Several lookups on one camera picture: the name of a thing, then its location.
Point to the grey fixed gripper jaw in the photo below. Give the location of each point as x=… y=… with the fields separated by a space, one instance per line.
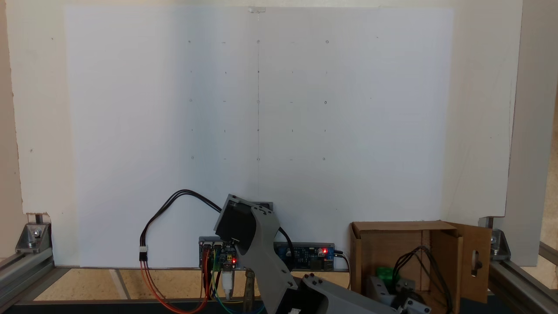
x=382 y=293

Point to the green die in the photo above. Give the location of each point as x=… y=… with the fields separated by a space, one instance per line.
x=385 y=273

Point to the grey printed robot arm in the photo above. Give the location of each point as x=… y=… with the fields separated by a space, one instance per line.
x=266 y=253

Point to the brown cardboard box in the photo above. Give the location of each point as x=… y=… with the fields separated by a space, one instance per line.
x=370 y=248

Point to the blue power circuit board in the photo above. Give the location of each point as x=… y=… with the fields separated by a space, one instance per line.
x=305 y=254

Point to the white usb plug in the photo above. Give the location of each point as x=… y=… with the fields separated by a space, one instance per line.
x=227 y=280

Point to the motor controller circuit board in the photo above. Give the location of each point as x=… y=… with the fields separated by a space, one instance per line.
x=224 y=255

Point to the white paper sheet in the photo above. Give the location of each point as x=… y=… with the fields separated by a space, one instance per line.
x=130 y=131

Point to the clear tape piece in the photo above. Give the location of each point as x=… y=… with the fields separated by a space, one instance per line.
x=256 y=9

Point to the aluminium corner bracket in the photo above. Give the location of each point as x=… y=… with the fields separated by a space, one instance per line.
x=32 y=237
x=501 y=249

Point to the aluminium frame rail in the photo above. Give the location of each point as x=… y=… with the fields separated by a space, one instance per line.
x=22 y=272
x=518 y=283

